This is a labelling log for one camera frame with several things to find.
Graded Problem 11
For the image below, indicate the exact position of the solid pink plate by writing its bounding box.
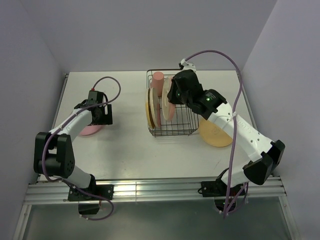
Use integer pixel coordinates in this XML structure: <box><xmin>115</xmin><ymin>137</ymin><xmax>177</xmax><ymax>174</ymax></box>
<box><xmin>79</xmin><ymin>125</ymin><xmax>103</xmax><ymax>136</ymax></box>

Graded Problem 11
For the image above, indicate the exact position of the salmon pink cup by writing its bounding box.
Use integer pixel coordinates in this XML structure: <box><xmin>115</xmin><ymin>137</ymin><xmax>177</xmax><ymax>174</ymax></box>
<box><xmin>150</xmin><ymin>71</ymin><xmax>165</xmax><ymax>97</ymax></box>

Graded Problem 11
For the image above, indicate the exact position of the cream and yellow plate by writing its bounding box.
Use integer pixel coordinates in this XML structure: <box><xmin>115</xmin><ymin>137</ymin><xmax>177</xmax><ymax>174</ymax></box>
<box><xmin>144</xmin><ymin>88</ymin><xmax>155</xmax><ymax>129</ymax></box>

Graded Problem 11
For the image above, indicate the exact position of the orange round plate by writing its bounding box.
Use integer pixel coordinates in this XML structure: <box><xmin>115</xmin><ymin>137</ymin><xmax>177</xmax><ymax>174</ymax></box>
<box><xmin>198</xmin><ymin>118</ymin><xmax>233</xmax><ymax>148</ymax></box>

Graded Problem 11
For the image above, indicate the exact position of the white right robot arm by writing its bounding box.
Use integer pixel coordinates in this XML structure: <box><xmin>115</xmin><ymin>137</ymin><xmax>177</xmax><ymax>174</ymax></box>
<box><xmin>167</xmin><ymin>69</ymin><xmax>286</xmax><ymax>195</ymax></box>

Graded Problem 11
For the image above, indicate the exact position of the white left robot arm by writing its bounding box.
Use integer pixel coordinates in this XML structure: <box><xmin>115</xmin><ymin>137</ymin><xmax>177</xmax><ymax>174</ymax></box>
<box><xmin>33</xmin><ymin>89</ymin><xmax>113</xmax><ymax>200</ymax></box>

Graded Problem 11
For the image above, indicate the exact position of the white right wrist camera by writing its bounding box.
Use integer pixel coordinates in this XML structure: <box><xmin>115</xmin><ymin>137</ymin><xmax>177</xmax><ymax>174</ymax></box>
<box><xmin>178</xmin><ymin>58</ymin><xmax>197</xmax><ymax>73</ymax></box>

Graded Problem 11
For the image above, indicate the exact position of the black wire dish rack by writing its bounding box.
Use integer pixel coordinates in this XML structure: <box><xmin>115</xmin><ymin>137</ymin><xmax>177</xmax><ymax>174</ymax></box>
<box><xmin>145</xmin><ymin>69</ymin><xmax>200</xmax><ymax>138</ymax></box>

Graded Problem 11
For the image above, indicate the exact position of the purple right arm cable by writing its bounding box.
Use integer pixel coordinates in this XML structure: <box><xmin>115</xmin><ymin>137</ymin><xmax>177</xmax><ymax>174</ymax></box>
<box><xmin>186</xmin><ymin>49</ymin><xmax>250</xmax><ymax>220</ymax></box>

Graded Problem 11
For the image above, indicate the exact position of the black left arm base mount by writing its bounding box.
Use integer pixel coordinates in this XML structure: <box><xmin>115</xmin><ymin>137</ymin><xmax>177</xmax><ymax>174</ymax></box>
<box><xmin>67</xmin><ymin>184</ymin><xmax>115</xmax><ymax>221</ymax></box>

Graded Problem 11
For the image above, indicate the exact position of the aluminium table edge rail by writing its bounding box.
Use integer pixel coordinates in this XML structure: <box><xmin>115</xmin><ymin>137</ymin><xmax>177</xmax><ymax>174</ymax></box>
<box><xmin>23</xmin><ymin>176</ymin><xmax>287</xmax><ymax>205</ymax></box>

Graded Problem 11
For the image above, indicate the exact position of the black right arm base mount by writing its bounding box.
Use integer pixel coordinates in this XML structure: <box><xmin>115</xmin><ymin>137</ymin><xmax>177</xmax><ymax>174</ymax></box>
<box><xmin>197</xmin><ymin>168</ymin><xmax>249</xmax><ymax>214</ymax></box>

